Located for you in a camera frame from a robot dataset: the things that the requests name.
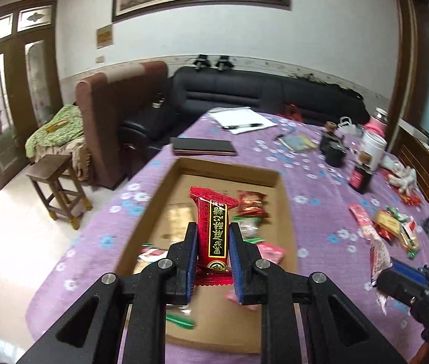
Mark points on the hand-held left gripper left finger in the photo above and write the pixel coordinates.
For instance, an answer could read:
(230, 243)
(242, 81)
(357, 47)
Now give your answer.
(191, 265)

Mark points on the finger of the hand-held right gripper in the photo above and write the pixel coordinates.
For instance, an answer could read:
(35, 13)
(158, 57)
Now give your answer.
(398, 288)
(410, 273)

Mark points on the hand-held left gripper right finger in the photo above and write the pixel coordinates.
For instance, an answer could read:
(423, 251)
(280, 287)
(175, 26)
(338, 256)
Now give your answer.
(236, 265)

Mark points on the white red snack packet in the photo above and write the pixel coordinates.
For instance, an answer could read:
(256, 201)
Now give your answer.
(380, 258)

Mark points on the red snack bar packet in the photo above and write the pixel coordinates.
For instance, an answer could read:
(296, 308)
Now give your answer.
(214, 216)

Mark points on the pile of assorted snack packets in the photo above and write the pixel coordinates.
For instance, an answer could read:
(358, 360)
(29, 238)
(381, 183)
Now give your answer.
(252, 201)

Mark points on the shallow cardboard box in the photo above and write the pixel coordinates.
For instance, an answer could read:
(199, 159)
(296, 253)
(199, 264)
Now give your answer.
(199, 182)

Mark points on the green white candy packet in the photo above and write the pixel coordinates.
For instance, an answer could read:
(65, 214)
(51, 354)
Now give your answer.
(408, 235)

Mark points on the gold brown candy packet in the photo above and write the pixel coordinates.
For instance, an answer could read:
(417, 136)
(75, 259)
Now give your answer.
(387, 224)

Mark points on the red pink candy packet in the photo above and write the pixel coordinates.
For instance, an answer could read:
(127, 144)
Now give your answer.
(361, 220)

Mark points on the red foil wrapper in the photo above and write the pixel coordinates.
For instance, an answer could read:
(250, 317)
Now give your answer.
(411, 198)

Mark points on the white gloves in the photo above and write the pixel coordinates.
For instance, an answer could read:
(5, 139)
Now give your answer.
(402, 176)

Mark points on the purple floral tablecloth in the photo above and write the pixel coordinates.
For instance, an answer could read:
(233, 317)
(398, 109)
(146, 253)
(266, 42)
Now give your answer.
(313, 204)

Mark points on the dark red jar with cork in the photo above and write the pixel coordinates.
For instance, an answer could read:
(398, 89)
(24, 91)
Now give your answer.
(360, 178)

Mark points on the wooden sideboard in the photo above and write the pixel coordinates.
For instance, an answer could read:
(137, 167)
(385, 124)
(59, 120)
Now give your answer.
(427, 167)

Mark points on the black smartphone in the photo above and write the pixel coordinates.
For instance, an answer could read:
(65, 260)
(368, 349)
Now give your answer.
(203, 146)

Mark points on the white canister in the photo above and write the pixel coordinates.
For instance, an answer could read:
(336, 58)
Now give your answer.
(373, 149)

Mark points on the small dark pen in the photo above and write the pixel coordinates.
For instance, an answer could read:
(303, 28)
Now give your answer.
(279, 136)

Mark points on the small green booklet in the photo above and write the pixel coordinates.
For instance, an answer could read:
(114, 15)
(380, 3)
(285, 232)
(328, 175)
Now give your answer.
(298, 143)

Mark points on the black cup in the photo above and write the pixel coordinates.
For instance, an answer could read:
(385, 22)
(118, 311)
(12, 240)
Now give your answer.
(336, 157)

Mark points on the black pen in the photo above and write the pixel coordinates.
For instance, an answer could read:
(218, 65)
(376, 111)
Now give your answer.
(241, 125)

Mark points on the white paper notepad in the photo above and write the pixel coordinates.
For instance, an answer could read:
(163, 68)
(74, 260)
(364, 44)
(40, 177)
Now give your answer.
(245, 116)

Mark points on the pink thermos bottle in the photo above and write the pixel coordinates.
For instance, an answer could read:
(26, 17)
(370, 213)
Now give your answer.
(377, 123)

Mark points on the beige cloth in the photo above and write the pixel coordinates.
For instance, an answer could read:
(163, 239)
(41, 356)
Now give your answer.
(80, 159)

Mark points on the white plastic bag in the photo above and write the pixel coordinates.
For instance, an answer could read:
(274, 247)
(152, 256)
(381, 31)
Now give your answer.
(349, 129)

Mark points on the black leather bag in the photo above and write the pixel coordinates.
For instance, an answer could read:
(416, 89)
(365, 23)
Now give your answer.
(157, 112)

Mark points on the black jar with cork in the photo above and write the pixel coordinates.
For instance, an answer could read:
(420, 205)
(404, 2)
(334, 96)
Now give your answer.
(330, 136)

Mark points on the red plastic bag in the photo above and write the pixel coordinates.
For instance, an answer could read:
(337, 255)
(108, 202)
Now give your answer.
(293, 113)

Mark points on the brown armchair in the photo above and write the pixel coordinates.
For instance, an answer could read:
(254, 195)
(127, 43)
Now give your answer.
(112, 121)

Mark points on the wooden stool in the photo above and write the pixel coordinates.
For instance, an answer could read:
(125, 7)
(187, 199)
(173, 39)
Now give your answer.
(49, 167)

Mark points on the black leather sofa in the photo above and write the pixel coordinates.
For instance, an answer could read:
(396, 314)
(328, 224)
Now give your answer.
(218, 91)

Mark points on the green floral blanket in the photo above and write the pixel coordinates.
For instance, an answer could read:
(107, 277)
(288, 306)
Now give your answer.
(55, 131)

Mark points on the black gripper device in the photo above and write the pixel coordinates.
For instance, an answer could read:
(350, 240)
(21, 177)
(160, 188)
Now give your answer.
(224, 63)
(202, 62)

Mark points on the brown wooden pillar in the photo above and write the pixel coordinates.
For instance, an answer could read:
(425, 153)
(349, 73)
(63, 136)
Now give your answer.
(408, 64)

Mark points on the wooden glass door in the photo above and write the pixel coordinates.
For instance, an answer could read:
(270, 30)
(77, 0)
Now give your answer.
(9, 102)

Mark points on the small wall plaque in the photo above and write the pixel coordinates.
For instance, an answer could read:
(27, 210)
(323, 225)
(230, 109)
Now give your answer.
(104, 36)

